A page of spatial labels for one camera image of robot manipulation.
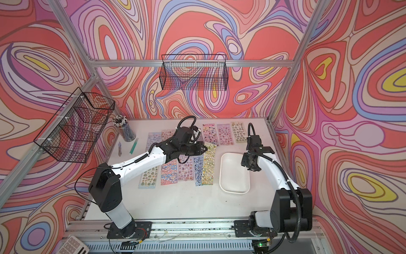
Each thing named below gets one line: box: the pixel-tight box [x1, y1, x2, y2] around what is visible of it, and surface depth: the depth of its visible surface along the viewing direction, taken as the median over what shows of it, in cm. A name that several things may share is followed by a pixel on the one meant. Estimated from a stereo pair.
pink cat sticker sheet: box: [202, 123, 219, 147], surface depth 113 cm
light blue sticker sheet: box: [145, 131, 162, 152], surface depth 110 cm
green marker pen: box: [128, 137, 140, 155], surface depth 106 cm
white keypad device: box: [56, 235, 90, 254], surface depth 69 cm
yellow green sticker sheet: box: [201, 142, 217, 186], surface depth 83 cm
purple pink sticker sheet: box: [216, 123, 234, 146], surface depth 113 cm
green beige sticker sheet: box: [231, 121, 248, 143], surface depth 114 cm
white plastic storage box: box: [219, 152, 251, 195], surface depth 91 cm
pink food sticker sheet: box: [161, 129, 177, 143], surface depth 113 cm
